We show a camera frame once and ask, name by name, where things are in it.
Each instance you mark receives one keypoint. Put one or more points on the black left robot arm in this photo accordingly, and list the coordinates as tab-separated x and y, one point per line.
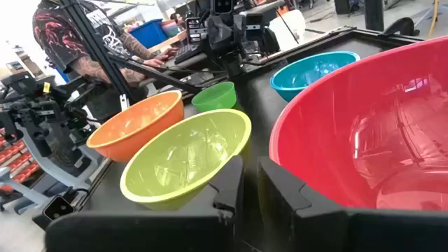
255	38

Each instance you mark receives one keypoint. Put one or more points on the red storage bin rack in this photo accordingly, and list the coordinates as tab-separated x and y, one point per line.
19	161

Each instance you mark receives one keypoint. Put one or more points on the blue plastic bin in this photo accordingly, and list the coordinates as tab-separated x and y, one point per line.
148	33

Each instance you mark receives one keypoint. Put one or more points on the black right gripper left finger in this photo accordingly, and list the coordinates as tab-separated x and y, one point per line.
140	231

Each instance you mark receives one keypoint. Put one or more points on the black upright post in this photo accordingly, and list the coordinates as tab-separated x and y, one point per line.
374	14

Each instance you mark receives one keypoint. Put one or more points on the teal blue plastic bowl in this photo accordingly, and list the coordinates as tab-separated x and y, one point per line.
297	77

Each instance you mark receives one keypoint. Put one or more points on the black curved stand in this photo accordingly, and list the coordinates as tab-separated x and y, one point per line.
402	26

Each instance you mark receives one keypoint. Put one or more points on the small black camera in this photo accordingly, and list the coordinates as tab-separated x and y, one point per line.
57	207

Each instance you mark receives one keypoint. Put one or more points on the person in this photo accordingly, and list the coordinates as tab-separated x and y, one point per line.
63	38

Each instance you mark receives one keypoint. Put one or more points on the black keyboard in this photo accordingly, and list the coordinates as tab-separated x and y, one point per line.
187	52

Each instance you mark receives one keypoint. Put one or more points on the rainbow nested bowls stack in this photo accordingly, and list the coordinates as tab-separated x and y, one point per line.
350	105

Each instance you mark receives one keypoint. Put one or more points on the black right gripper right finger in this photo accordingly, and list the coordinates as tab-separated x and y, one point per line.
315	227

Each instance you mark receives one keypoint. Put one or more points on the lime yellow plastic bowl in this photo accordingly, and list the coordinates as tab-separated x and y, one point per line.
182	157

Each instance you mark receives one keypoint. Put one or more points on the white plastic container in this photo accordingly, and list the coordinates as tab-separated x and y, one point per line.
288	29

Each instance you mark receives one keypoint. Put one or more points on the small green plastic bowl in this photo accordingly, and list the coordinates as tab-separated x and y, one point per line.
213	96

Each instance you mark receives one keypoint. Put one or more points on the orange plastic bowl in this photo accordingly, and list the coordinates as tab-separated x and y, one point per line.
140	140

